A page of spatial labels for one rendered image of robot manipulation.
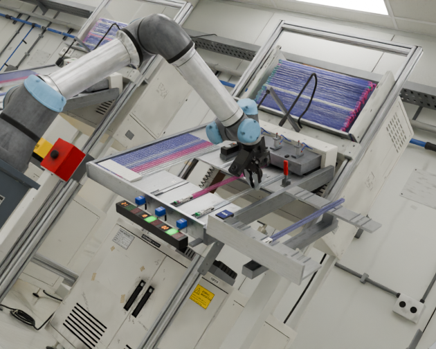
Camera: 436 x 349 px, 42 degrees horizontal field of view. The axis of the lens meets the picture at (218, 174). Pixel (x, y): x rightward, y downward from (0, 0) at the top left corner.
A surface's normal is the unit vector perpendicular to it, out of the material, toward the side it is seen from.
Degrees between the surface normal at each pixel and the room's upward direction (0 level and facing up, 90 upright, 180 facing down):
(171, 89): 90
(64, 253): 90
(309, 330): 90
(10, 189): 90
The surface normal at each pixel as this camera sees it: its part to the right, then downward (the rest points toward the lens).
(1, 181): 0.73, 0.35
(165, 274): -0.46, -0.47
